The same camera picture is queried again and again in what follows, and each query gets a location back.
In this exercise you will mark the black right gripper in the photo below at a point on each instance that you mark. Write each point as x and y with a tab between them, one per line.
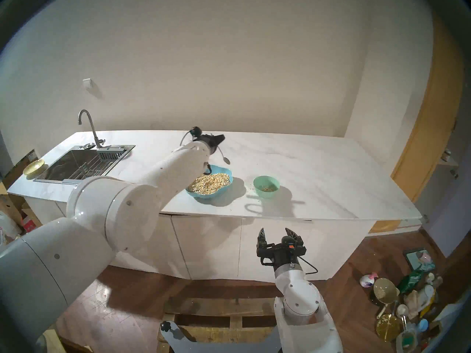
285	253

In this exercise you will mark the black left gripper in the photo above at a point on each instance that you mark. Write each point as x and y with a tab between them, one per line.
212	143

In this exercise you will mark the metal spoon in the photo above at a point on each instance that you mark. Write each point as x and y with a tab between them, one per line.
226	160

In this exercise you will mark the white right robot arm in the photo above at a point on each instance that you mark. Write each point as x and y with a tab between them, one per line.
300	300

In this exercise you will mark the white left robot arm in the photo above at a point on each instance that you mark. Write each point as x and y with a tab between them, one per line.
110	209

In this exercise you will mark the blue flower-shaped bowl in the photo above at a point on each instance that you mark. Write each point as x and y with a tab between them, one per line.
225	171

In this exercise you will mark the small mint green bowl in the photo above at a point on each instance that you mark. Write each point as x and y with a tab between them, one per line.
266	195

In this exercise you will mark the large oat flake pile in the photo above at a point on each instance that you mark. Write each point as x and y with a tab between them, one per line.
209	183

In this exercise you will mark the small oat flake heap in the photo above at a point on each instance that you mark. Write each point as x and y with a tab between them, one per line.
268	189

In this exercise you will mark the white counter cabinet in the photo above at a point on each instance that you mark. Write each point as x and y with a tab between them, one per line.
220	245

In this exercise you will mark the wooden pallet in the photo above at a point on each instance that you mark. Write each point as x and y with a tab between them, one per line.
220	306

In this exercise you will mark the white bottle pink cap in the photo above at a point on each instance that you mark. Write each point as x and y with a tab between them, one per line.
367	281

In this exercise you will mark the curved metal faucet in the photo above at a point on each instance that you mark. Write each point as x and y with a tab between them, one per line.
92	131

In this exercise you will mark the round metal sink stopper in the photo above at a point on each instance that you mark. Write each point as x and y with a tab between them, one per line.
88	146

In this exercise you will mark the metal sink drain rack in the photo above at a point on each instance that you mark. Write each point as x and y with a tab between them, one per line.
90	168

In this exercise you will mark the green snack bag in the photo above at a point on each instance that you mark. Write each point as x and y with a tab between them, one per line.
409	282

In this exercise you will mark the black star knob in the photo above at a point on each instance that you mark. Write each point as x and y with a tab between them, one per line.
166	326

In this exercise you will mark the black framed tablet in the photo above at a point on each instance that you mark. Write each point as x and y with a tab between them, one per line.
417	259

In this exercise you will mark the gold round plate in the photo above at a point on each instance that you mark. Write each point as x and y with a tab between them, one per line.
387	327

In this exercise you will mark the stainless steel sink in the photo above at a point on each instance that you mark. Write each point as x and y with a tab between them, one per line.
62	164

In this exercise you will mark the small blue cup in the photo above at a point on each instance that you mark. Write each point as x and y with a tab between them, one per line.
423	324

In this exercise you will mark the pale yellow dish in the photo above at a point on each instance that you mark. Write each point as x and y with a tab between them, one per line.
34	166

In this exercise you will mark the small glass jar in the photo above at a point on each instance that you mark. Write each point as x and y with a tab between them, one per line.
446	155

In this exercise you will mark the brown cardboard box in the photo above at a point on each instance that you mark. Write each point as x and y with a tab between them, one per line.
14	172

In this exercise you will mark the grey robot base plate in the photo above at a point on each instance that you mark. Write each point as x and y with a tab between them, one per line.
220	346

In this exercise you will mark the white wall socket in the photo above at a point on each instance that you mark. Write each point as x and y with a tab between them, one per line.
87	83

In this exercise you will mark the wooden door frame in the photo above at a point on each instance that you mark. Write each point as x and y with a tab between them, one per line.
427	135

